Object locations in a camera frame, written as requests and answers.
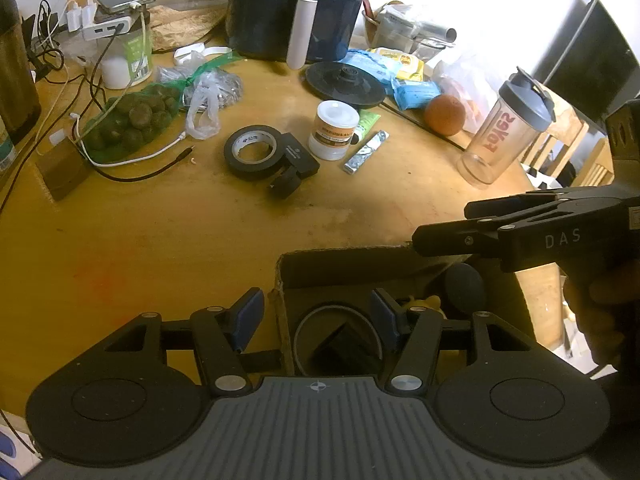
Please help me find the black tape roll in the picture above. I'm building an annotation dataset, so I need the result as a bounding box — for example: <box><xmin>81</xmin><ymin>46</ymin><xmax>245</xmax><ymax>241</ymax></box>
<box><xmin>223</xmin><ymin>124</ymin><xmax>288</xmax><ymax>181</ymax></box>

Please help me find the thin black rod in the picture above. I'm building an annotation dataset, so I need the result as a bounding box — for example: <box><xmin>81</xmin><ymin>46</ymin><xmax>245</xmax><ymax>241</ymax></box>
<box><xmin>382</xmin><ymin>101</ymin><xmax>466</xmax><ymax>150</ymax></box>

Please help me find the white power strip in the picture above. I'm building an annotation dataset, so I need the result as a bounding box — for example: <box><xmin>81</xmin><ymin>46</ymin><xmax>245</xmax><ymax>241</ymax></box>
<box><xmin>80</xmin><ymin>15</ymin><xmax>133</xmax><ymax>41</ymax></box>

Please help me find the black round lid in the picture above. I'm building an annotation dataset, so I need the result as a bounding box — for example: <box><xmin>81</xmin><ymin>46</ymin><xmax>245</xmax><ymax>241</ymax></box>
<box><xmin>305</xmin><ymin>61</ymin><xmax>387</xmax><ymax>108</ymax></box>

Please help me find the white jar orange label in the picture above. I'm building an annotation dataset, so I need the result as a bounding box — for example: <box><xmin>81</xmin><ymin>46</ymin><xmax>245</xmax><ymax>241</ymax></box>
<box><xmin>307</xmin><ymin>100</ymin><xmax>360</xmax><ymax>161</ymax></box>

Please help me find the black round container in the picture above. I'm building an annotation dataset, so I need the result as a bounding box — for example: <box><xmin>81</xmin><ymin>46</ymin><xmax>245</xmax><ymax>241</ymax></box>
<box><xmin>440</xmin><ymin>262</ymin><xmax>486</xmax><ymax>321</ymax></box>

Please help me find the white plastic bag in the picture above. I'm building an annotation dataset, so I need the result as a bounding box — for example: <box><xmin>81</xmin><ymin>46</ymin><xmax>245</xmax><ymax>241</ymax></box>
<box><xmin>435</xmin><ymin>42</ymin><xmax>506</xmax><ymax>133</ymax></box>

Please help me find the bag of green fruits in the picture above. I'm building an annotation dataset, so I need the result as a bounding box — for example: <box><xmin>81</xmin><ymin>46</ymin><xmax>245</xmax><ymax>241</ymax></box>
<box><xmin>80</xmin><ymin>25</ymin><xmax>196</xmax><ymax>181</ymax></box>

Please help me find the black plug charger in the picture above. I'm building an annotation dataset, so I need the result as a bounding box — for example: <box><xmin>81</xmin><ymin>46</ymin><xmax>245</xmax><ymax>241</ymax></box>
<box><xmin>20</xmin><ymin>12</ymin><xmax>51</xmax><ymax>53</ymax></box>

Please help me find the white cup green label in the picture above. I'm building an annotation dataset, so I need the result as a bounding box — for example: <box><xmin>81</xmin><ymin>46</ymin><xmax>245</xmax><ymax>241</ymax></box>
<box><xmin>100</xmin><ymin>27</ymin><xmax>153</xmax><ymax>88</ymax></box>

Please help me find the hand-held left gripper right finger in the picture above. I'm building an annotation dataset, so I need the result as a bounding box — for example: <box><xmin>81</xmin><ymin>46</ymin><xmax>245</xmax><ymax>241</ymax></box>
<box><xmin>370</xmin><ymin>287</ymin><xmax>543</xmax><ymax>398</ymax></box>

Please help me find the green tube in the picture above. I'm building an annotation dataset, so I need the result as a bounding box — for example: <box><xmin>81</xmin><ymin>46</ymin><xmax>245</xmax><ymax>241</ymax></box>
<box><xmin>352</xmin><ymin>111</ymin><xmax>381</xmax><ymax>143</ymax></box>

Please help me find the yellow wipes packet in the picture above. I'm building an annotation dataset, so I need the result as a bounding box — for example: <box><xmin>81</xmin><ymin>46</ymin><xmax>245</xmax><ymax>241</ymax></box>
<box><xmin>367</xmin><ymin>47</ymin><xmax>426</xmax><ymax>81</ymax></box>

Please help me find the person's right hand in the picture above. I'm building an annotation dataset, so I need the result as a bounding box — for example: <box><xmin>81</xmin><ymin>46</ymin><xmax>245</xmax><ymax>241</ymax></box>
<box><xmin>565</xmin><ymin>255</ymin><xmax>640</xmax><ymax>367</ymax></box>

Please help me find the orange fruit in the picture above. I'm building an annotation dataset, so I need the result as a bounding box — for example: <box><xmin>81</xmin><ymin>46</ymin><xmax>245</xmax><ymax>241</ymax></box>
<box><xmin>424</xmin><ymin>94</ymin><xmax>466</xmax><ymax>137</ymax></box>

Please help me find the silver foil roll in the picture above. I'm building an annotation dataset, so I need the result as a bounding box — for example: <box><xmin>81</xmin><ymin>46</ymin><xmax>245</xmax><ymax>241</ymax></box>
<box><xmin>410</xmin><ymin>20</ymin><xmax>458</xmax><ymax>43</ymax></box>

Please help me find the white strap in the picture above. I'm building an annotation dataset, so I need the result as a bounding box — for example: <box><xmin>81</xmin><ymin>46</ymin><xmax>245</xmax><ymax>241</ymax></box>
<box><xmin>172</xmin><ymin>45</ymin><xmax>233</xmax><ymax>67</ymax></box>

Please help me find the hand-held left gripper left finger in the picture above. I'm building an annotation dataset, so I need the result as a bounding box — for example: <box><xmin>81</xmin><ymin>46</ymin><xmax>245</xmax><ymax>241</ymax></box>
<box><xmin>102</xmin><ymin>287</ymin><xmax>266</xmax><ymax>397</ymax></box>

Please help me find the clear plastic bag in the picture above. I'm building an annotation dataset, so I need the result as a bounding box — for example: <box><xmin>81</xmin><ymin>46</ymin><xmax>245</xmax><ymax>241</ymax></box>
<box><xmin>184</xmin><ymin>71</ymin><xmax>246</xmax><ymax>141</ymax></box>

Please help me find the metal bowl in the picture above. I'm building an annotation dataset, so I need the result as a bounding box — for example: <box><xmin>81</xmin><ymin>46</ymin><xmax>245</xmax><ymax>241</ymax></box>
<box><xmin>362</xmin><ymin>7</ymin><xmax>451</xmax><ymax>61</ymax></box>

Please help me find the white paper packet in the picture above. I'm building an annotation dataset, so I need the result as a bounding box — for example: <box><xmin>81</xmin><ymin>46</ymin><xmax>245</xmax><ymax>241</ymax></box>
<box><xmin>375</xmin><ymin>2</ymin><xmax>426</xmax><ymax>51</ymax></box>

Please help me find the brown wooden box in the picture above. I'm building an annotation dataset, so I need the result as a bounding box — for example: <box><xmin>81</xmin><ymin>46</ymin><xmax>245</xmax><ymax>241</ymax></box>
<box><xmin>37</xmin><ymin>136</ymin><xmax>91</xmax><ymax>202</ymax></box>

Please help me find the long black cable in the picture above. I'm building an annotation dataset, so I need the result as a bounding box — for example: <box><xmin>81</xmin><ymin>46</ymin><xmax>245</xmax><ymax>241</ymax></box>
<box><xmin>0</xmin><ymin>75</ymin><xmax>98</xmax><ymax>211</ymax></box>

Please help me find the steel electric kettle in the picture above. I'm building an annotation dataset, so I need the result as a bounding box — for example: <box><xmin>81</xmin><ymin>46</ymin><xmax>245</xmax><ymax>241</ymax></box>
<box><xmin>0</xmin><ymin>0</ymin><xmax>43</xmax><ymax>146</ymax></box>

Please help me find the clear shaker bottle grey lid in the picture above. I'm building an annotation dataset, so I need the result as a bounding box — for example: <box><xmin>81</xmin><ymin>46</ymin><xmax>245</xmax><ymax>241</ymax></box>
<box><xmin>460</xmin><ymin>66</ymin><xmax>557</xmax><ymax>190</ymax></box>

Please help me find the cardboard box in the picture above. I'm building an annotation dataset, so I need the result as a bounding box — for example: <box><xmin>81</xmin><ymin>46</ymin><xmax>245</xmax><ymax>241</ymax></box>
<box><xmin>270</xmin><ymin>242</ymin><xmax>556</xmax><ymax>376</ymax></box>

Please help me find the wooden slatted chair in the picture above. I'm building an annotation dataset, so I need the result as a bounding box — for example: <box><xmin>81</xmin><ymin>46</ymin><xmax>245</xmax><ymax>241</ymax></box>
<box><xmin>520</xmin><ymin>105</ymin><xmax>588</xmax><ymax>166</ymax></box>
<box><xmin>575</xmin><ymin>140</ymin><xmax>613</xmax><ymax>188</ymax></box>

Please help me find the dark blue air fryer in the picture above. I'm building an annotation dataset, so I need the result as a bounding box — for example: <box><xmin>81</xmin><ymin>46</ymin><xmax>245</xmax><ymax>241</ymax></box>
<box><xmin>227</xmin><ymin>0</ymin><xmax>375</xmax><ymax>68</ymax></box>

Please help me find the small black rectangular box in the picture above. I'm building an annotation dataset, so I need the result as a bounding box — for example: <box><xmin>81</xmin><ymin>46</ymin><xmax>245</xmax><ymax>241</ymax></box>
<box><xmin>270</xmin><ymin>132</ymin><xmax>321</xmax><ymax>178</ymax></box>

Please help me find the black flat screen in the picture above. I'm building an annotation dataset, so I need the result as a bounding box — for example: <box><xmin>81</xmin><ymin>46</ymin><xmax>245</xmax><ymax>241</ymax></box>
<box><xmin>530</xmin><ymin>0</ymin><xmax>640</xmax><ymax>116</ymax></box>

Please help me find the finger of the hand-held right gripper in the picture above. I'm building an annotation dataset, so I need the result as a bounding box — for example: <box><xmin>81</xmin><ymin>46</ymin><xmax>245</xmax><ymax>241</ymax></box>
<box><xmin>412</xmin><ymin>217</ymin><xmax>516</xmax><ymax>258</ymax></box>
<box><xmin>465</xmin><ymin>186</ymin><xmax>626</xmax><ymax>221</ymax></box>

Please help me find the small yellow object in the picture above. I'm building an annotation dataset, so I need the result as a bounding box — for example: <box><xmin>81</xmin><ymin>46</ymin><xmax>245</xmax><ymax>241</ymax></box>
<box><xmin>407</xmin><ymin>294</ymin><xmax>446</xmax><ymax>318</ymax></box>

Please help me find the silver foil stick packet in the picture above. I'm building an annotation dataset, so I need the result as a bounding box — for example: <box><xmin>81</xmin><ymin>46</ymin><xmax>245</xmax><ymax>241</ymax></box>
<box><xmin>344</xmin><ymin>130</ymin><xmax>390</xmax><ymax>175</ymax></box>

